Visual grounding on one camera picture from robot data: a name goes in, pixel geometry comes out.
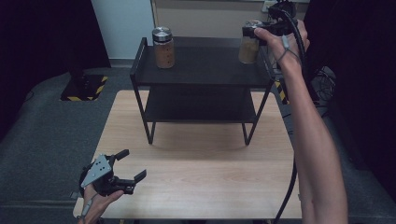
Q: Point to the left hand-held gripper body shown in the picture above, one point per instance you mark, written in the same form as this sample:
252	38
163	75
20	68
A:
99	170

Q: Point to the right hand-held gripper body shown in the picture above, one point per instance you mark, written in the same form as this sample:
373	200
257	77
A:
280	27

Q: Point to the tan spice jar silver lid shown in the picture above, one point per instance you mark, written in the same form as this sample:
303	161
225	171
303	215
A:
248	49

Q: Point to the black two-tier metal shelf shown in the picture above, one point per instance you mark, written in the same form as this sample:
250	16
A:
202	68

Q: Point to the brown spice jar silver lid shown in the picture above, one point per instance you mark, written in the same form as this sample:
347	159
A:
164	49

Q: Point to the person's right hand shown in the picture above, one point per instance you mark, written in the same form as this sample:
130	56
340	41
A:
288	57

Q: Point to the person's left hand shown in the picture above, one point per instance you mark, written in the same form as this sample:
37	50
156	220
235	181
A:
98	205

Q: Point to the beige cabinet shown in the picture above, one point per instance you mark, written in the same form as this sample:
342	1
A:
205	18

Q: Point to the striped black stand base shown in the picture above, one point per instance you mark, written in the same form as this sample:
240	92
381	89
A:
281	91
84	88

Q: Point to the dark curtain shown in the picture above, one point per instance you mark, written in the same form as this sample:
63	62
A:
367	77
40	40

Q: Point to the small gray table bracket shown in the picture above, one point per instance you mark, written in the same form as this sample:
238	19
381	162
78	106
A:
74	195

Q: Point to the black stand post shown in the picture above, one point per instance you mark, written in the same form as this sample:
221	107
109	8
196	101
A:
76	71

